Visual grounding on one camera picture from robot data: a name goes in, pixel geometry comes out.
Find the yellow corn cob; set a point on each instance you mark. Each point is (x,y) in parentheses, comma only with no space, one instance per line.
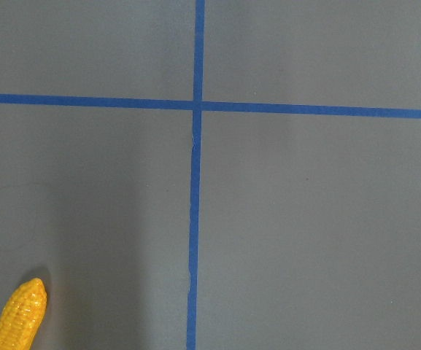
(23,315)

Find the brown paper table mat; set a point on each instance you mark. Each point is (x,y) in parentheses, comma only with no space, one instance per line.
(213,174)

